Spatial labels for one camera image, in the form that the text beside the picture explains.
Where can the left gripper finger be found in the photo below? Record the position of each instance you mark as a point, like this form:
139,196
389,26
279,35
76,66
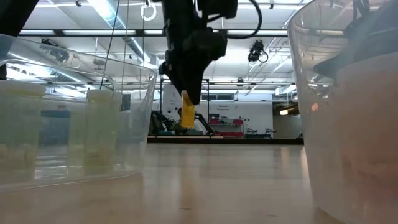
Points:
194,88
176,84

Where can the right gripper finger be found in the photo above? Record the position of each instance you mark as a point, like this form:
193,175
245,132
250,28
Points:
328,68

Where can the small amber medicine bottle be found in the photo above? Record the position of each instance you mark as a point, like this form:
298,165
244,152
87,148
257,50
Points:
187,116

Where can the small pale yellow medicine bottle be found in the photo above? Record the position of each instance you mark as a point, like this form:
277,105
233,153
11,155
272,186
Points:
20,130
101,130

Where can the clear plastic bin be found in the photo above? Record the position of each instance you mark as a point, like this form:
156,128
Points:
62,174
323,155

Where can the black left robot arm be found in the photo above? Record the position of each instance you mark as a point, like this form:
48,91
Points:
214,7

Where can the white banner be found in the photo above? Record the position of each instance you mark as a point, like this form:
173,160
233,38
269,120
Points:
171,99

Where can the thin black rectangular stand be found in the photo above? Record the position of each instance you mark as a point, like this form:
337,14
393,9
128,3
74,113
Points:
161,109

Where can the small green potted plant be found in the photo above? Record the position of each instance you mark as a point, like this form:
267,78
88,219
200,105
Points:
176,129

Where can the red white shelf unit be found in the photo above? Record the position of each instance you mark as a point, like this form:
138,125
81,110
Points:
230,122

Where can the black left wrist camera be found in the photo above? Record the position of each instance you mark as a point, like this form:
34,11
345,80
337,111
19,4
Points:
208,45

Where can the black wall screen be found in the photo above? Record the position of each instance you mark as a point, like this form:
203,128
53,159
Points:
124,103

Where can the glowing wall lamp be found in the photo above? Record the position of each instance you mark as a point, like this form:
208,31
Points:
283,112

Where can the black ceiling-hung camera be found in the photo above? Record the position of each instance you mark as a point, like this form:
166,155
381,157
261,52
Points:
255,51

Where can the silver ceiling duct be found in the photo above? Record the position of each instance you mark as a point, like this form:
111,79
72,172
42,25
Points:
105,12

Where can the black aluminium table frame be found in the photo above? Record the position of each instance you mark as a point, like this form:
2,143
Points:
264,140

